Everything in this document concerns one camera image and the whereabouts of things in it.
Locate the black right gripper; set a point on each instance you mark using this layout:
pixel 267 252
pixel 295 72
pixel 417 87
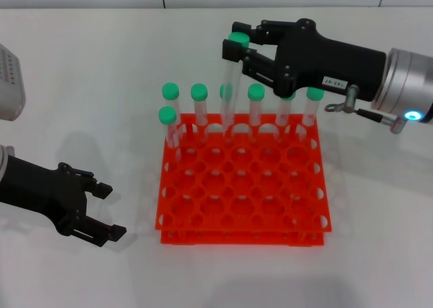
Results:
pixel 321 64

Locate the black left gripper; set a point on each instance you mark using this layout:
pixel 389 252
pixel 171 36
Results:
pixel 40 189

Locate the green-capped clear test tube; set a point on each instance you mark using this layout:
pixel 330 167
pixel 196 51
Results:
pixel 256 92
pixel 315 94
pixel 199 92
pixel 287 116
pixel 167 115
pixel 223 92
pixel 170 90
pixel 238 39

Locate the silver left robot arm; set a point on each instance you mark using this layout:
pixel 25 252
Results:
pixel 5 166

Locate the orange test tube rack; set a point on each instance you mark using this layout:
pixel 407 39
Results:
pixel 243 227

